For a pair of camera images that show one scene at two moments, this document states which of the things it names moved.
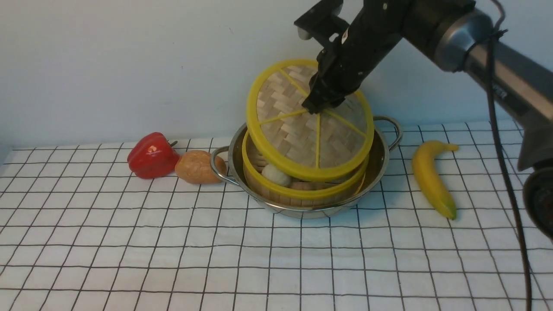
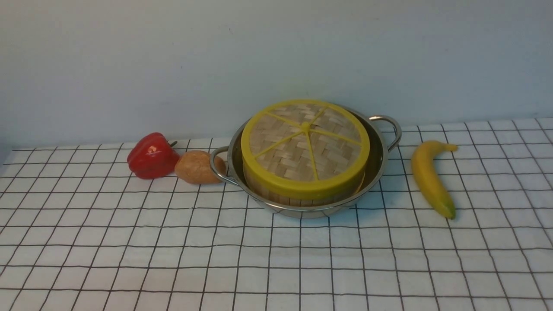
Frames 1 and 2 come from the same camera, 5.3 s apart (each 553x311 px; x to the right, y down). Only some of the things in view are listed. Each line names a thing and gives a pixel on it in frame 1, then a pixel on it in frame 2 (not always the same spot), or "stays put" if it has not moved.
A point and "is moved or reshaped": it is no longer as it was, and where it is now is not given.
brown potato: x=195 y=166 stays put
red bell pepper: x=151 y=156 stays put
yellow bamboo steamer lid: x=293 y=144 is moved or reshaped
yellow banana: x=424 y=157 stays put
